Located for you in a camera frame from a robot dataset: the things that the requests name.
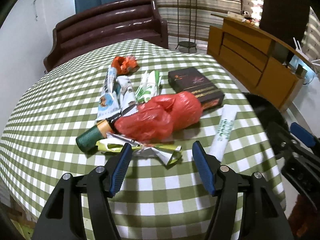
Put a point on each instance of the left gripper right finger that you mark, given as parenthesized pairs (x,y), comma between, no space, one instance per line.
(206,175)

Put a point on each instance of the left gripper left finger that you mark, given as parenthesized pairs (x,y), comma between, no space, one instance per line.
(120,169)

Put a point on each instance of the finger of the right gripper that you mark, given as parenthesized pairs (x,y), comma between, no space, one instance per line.
(303,135)

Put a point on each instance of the green wrapper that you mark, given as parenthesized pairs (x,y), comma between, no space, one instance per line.
(167,153)

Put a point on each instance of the white green toothpaste tube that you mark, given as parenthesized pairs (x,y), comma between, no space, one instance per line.
(223,133)

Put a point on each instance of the green gold cylinder bottle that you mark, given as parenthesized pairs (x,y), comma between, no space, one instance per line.
(87,140)

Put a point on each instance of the red plastic bag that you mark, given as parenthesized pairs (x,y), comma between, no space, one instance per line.
(162,115)

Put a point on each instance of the green white tissue pack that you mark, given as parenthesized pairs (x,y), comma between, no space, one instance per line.
(149,86)

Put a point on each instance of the green checkered tablecloth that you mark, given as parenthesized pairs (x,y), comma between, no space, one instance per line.
(155,202)

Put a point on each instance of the wooden sideboard cabinet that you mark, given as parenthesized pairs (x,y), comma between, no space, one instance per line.
(257,59)

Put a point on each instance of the white blue toothpaste tube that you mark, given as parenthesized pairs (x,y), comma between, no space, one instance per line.
(108,102)

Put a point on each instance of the white wifi router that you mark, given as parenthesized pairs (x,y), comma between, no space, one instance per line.
(299,49)

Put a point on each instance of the patterned beige window blind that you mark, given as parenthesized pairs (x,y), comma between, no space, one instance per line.
(311,39)

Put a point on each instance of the dark cigarette carton box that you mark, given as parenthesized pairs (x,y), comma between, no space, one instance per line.
(193,81)

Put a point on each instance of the orange crumpled wrapper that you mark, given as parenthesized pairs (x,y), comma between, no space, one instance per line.
(125,65)

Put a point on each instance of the mickey mouse plush toy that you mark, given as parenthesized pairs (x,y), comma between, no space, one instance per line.
(247,18)

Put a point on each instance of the dark purple curtain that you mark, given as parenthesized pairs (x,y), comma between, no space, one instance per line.
(285,19)

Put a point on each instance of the white box on cabinet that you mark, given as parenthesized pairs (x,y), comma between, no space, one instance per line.
(234,16)

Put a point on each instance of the striped beige curtain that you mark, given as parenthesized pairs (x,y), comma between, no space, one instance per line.
(192,18)

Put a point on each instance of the dark red leather sofa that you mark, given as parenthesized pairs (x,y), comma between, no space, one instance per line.
(105,25)

